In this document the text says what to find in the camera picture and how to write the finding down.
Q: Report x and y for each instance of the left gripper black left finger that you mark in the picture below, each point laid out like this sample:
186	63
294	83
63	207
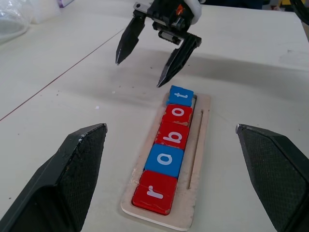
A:
55	183

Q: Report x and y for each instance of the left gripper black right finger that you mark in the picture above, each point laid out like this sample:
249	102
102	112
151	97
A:
277	178

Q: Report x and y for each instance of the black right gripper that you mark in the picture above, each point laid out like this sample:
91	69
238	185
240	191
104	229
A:
169	17

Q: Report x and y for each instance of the blue letter tile t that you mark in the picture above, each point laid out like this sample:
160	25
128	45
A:
179	95

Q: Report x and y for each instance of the red letter tile o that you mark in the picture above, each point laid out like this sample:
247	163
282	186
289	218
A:
177	113

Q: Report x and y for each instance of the red letter tile b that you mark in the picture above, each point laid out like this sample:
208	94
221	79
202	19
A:
172	136

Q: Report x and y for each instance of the wooden letter tile rack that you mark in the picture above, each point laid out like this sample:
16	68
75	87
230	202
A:
204	145

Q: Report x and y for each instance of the red letter tile r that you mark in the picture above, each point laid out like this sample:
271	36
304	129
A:
154	193

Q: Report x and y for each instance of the purple tissue box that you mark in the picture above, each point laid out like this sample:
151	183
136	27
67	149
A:
66	2

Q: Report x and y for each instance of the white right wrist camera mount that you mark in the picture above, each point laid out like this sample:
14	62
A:
195	9

